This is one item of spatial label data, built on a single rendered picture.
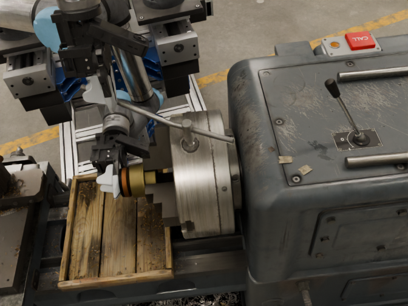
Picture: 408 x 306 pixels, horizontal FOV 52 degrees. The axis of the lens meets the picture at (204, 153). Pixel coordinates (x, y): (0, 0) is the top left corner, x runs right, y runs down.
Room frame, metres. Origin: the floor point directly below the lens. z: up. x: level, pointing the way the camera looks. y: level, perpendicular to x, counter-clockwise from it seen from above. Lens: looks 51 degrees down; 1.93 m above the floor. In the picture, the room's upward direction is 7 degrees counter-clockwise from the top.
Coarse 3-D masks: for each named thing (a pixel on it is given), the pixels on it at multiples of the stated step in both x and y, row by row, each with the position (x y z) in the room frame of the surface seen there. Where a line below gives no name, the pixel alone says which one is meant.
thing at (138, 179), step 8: (120, 168) 0.65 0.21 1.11; (128, 168) 0.65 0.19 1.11; (136, 168) 0.63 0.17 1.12; (120, 176) 0.62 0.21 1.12; (128, 176) 0.62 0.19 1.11; (136, 176) 0.61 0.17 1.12; (144, 176) 0.61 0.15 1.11; (152, 176) 0.61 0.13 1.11; (120, 184) 0.60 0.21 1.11; (128, 184) 0.60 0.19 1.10; (136, 184) 0.59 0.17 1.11; (144, 184) 0.59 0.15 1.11; (128, 192) 0.59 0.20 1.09; (136, 192) 0.58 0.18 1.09; (144, 192) 0.58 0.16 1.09
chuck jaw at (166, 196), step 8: (152, 184) 0.59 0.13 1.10; (160, 184) 0.59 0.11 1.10; (168, 184) 0.59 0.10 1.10; (152, 192) 0.57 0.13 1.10; (160, 192) 0.56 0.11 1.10; (168, 192) 0.56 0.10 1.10; (152, 200) 0.56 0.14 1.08; (160, 200) 0.54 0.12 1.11; (168, 200) 0.54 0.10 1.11; (160, 208) 0.53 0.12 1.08; (168, 208) 0.51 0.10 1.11; (176, 208) 0.51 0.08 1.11; (168, 216) 0.49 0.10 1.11; (176, 216) 0.49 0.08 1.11; (168, 224) 0.49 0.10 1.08; (176, 224) 0.49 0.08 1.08; (184, 224) 0.47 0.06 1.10; (192, 224) 0.47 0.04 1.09
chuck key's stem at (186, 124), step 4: (184, 120) 0.59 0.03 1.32; (188, 120) 0.58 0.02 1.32; (184, 124) 0.58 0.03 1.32; (188, 124) 0.57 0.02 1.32; (184, 128) 0.57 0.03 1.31; (188, 128) 0.57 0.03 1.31; (184, 132) 0.58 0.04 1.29; (188, 132) 0.57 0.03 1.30; (184, 136) 0.58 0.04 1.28; (188, 136) 0.57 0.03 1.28; (192, 136) 0.58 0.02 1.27; (188, 140) 0.58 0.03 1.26; (192, 140) 0.58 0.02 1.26; (188, 144) 0.59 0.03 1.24; (192, 144) 0.59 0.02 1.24
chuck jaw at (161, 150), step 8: (160, 128) 0.68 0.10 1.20; (168, 128) 0.68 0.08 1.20; (160, 136) 0.67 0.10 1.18; (168, 136) 0.67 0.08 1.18; (152, 144) 0.67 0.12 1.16; (160, 144) 0.66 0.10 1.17; (168, 144) 0.66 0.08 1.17; (152, 152) 0.65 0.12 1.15; (160, 152) 0.65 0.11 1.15; (168, 152) 0.65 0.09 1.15; (144, 160) 0.64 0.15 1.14; (152, 160) 0.64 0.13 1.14; (160, 160) 0.64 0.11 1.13; (168, 160) 0.64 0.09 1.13; (144, 168) 0.63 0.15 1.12; (152, 168) 0.63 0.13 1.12; (160, 168) 0.63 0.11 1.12
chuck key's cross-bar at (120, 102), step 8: (80, 88) 0.67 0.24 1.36; (120, 104) 0.64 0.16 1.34; (128, 104) 0.63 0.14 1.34; (136, 112) 0.62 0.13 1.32; (144, 112) 0.62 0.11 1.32; (160, 120) 0.60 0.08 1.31; (168, 120) 0.60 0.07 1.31; (192, 128) 0.58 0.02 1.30; (208, 136) 0.56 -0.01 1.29; (216, 136) 0.55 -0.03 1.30; (224, 136) 0.55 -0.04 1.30
